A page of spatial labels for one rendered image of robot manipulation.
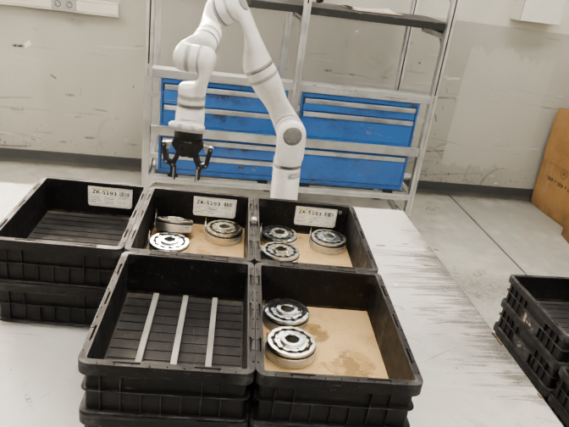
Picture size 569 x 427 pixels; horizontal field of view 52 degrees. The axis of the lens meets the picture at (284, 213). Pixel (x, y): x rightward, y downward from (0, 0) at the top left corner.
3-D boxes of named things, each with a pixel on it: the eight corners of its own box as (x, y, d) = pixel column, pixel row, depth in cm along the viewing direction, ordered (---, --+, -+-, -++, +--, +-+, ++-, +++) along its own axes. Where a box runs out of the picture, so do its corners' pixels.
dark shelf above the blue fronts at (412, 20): (238, 2, 357) (239, -9, 354) (423, 24, 376) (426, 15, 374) (242, 9, 316) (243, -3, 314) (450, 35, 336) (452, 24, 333)
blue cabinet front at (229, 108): (157, 171, 349) (161, 77, 327) (276, 180, 361) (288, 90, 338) (157, 173, 346) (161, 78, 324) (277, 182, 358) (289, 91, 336)
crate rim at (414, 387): (253, 270, 137) (254, 261, 136) (378, 280, 140) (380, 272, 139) (254, 385, 101) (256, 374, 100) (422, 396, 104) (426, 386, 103)
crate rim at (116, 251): (43, 183, 167) (43, 175, 167) (150, 193, 170) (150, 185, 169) (-14, 247, 131) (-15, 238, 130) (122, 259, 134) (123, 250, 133)
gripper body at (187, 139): (207, 120, 156) (204, 153, 160) (175, 116, 156) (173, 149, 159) (204, 128, 150) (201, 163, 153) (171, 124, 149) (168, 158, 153)
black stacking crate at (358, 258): (250, 232, 177) (253, 197, 173) (345, 241, 180) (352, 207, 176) (250, 304, 141) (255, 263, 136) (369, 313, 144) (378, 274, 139)
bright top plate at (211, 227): (210, 219, 171) (210, 218, 171) (244, 224, 171) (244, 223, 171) (202, 234, 162) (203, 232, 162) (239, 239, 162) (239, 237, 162)
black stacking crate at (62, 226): (45, 213, 171) (43, 177, 167) (148, 223, 174) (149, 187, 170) (-10, 284, 135) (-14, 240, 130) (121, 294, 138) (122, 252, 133)
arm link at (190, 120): (167, 130, 146) (168, 106, 143) (174, 119, 156) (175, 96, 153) (203, 135, 146) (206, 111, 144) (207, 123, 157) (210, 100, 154)
